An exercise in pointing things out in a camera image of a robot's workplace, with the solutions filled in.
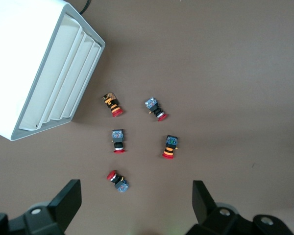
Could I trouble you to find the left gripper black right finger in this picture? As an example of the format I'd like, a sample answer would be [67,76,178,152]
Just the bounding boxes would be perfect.
[186,180,255,235]

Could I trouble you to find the black looped floor cable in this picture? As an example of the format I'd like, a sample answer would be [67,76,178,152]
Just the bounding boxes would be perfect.
[78,0,92,15]

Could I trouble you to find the red button orange striped collar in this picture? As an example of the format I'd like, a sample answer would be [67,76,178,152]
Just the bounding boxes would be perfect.
[161,134,181,159]

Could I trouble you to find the red emergency stop button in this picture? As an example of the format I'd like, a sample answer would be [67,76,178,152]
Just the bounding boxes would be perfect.
[106,170,129,193]
[110,129,126,155]
[144,97,169,122]

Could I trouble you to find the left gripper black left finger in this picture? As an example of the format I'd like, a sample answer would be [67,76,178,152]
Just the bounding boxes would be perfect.
[7,179,82,235]

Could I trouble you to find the white slotted rack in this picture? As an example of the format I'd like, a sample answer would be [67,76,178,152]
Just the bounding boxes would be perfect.
[0,0,106,142]

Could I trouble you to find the red button orange contact block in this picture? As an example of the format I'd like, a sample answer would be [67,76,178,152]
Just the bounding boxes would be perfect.
[101,91,124,118]

